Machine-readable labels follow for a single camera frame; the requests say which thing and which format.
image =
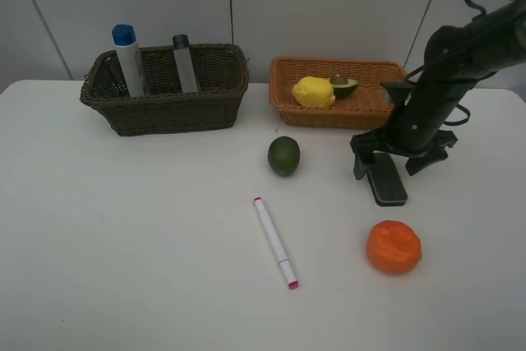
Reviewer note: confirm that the white pink marker pen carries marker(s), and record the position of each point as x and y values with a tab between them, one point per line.
276	245

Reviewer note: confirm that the dark brown wicker basket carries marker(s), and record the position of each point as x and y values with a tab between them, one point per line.
222	74

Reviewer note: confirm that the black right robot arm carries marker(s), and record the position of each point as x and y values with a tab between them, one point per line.
456	60

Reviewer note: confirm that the black whiteboard eraser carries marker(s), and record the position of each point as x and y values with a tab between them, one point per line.
385	183

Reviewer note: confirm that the green lime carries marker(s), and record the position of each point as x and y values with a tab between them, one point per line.
284	156

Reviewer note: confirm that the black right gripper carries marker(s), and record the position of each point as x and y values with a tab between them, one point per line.
363	145

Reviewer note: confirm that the dark green men's bottle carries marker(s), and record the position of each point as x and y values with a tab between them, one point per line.
184	64

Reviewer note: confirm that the orange wicker basket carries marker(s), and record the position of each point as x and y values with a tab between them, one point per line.
366	108

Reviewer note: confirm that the yellow lemon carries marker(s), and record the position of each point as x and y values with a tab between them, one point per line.
314	92

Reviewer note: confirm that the orange peeled tangerine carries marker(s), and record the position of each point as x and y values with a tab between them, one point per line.
393	248

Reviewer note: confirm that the halved avocado with pit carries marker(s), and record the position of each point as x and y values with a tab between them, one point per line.
342	86

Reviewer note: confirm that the white bottle blue cap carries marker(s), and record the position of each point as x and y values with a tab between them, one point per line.
129	57

